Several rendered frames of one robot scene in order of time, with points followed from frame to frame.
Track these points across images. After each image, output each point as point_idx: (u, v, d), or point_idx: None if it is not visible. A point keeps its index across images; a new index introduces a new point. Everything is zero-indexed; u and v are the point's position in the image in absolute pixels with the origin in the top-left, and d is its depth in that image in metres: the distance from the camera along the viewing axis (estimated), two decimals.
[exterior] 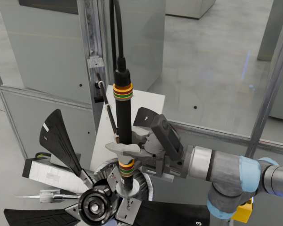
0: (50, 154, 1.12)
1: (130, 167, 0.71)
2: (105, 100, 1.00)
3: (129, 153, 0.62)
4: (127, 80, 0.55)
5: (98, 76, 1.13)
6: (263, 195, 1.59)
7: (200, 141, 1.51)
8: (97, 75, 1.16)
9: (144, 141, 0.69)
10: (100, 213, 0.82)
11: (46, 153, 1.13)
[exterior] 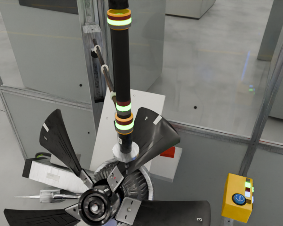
0: (50, 154, 1.12)
1: (128, 123, 0.61)
2: (101, 63, 0.91)
3: None
4: (124, 0, 0.45)
5: (94, 41, 1.03)
6: (263, 195, 1.59)
7: (200, 141, 1.51)
8: (93, 41, 1.06)
9: None
10: (100, 213, 0.82)
11: (46, 153, 1.13)
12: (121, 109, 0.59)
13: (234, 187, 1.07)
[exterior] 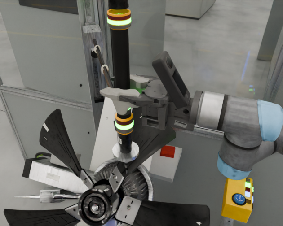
0: (50, 154, 1.12)
1: (128, 123, 0.61)
2: (101, 63, 0.91)
3: (126, 97, 0.53)
4: (124, 0, 0.45)
5: (94, 41, 1.03)
6: (263, 195, 1.59)
7: (200, 141, 1.51)
8: (93, 41, 1.06)
9: None
10: (91, 215, 0.82)
11: (46, 153, 1.13)
12: None
13: (234, 187, 1.07)
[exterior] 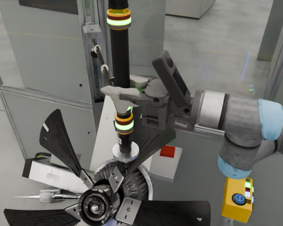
0: (50, 154, 1.12)
1: (128, 123, 0.61)
2: (101, 63, 0.91)
3: (126, 95, 0.53)
4: (124, 0, 0.45)
5: (94, 41, 1.03)
6: (263, 195, 1.59)
7: (200, 141, 1.51)
8: (93, 41, 1.06)
9: None
10: (91, 215, 0.82)
11: (46, 153, 1.13)
12: None
13: (234, 187, 1.07)
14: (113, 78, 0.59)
